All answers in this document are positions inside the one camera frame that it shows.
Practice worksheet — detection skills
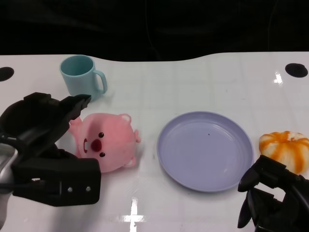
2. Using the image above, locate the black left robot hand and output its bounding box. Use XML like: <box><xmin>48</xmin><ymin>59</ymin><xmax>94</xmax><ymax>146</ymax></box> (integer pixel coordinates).
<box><xmin>0</xmin><ymin>91</ymin><xmax>101</xmax><ymax>207</ymax></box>

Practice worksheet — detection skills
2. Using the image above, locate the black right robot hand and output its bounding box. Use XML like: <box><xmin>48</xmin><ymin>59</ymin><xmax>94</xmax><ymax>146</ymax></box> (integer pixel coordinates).
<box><xmin>238</xmin><ymin>155</ymin><xmax>309</xmax><ymax>232</ymax></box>

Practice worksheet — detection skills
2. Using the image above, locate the pink plush beaver doll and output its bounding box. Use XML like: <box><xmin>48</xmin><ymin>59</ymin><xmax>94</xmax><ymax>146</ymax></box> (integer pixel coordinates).
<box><xmin>69</xmin><ymin>113</ymin><xmax>141</xmax><ymax>174</ymax></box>

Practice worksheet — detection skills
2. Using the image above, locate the lavender plastic plate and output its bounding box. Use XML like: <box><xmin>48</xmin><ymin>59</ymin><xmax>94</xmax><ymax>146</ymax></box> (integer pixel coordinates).
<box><xmin>156</xmin><ymin>111</ymin><xmax>254</xmax><ymax>193</ymax></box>

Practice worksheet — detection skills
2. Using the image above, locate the orange white pumpkin bun toy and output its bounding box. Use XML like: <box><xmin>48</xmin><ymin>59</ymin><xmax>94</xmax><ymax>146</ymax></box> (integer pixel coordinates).
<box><xmin>259</xmin><ymin>130</ymin><xmax>309</xmax><ymax>174</ymax></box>

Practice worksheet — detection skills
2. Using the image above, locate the teal plastic mug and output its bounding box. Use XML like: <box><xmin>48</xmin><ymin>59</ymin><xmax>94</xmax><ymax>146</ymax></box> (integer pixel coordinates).
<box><xmin>59</xmin><ymin>55</ymin><xmax>108</xmax><ymax>102</ymax></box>

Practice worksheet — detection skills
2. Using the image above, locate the black round table grommet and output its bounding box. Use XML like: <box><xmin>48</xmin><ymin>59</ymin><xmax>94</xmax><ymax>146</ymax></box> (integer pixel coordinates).
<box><xmin>0</xmin><ymin>67</ymin><xmax>14</xmax><ymax>82</ymax></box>
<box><xmin>285</xmin><ymin>63</ymin><xmax>309</xmax><ymax>78</ymax></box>

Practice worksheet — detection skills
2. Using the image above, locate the thin black background cable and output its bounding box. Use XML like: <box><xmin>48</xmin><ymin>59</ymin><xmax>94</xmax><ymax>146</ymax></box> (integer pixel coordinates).
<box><xmin>146</xmin><ymin>14</ymin><xmax>160</xmax><ymax>61</ymax></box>

